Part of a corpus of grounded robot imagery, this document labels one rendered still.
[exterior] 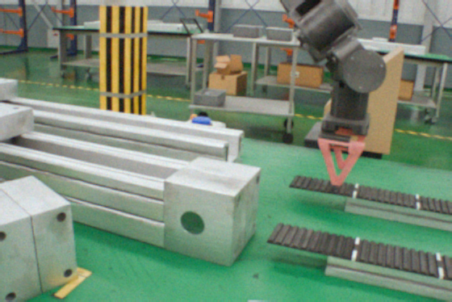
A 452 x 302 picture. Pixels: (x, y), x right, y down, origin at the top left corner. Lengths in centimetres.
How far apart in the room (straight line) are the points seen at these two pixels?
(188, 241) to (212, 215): 5
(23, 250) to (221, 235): 22
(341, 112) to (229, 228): 25
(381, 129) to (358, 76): 46
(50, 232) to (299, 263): 29
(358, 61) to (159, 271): 36
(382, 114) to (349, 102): 38
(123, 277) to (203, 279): 9
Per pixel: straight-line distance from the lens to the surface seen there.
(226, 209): 49
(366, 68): 56
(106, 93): 402
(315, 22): 62
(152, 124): 81
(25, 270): 47
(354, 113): 64
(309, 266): 54
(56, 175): 63
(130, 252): 55
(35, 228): 46
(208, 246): 52
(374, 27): 812
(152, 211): 54
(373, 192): 70
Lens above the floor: 107
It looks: 18 degrees down
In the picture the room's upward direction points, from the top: 3 degrees clockwise
